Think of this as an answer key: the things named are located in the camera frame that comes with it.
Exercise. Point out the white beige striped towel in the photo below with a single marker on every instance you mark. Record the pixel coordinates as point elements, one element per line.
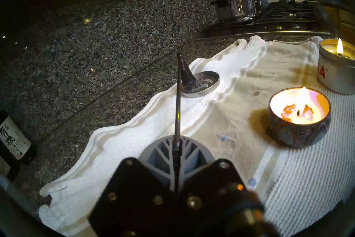
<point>235,117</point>

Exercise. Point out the silver tin candle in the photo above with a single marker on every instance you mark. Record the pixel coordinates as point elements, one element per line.
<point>332,78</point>

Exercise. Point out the stainless gas cooktop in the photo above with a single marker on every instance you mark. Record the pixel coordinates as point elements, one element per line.
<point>277,21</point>

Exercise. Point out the white capped soy sauce bottle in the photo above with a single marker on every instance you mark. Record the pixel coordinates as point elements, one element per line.
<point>14,139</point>

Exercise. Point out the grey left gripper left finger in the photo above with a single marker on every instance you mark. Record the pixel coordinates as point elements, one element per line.
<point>144,200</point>

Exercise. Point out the pan with yellow food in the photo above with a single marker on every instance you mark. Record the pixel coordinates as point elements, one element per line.
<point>235,7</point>

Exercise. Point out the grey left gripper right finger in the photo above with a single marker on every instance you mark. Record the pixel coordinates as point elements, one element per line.
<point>202,183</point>

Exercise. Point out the patterned bowl candle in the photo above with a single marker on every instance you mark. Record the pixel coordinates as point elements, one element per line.
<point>299,136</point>

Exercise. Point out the wooden drawer cabinet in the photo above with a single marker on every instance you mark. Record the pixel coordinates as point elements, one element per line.
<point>342,19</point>

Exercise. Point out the black metal candle snuffer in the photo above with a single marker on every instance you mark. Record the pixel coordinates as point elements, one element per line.
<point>177,106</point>

